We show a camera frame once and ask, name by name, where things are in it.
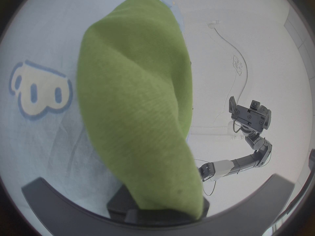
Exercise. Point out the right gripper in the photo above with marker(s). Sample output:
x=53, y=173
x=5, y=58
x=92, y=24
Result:
x=248, y=118

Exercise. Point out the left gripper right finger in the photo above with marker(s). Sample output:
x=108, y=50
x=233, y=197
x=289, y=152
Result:
x=206, y=208

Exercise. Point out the green shorts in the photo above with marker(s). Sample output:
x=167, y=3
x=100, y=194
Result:
x=137, y=107

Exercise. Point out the bed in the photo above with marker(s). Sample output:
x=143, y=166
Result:
x=44, y=45

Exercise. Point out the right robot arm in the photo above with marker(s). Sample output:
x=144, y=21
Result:
x=256, y=156

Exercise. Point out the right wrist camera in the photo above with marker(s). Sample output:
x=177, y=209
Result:
x=254, y=104

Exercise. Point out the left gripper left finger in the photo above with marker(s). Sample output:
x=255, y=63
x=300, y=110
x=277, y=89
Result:
x=120, y=200

